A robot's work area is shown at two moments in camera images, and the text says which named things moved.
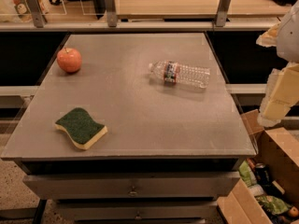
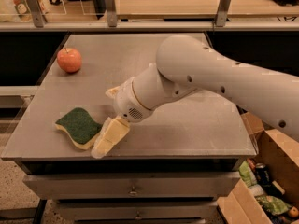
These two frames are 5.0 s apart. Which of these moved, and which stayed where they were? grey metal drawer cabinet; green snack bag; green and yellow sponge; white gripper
Moved: white gripper
Stayed: green snack bag; grey metal drawer cabinet; green and yellow sponge
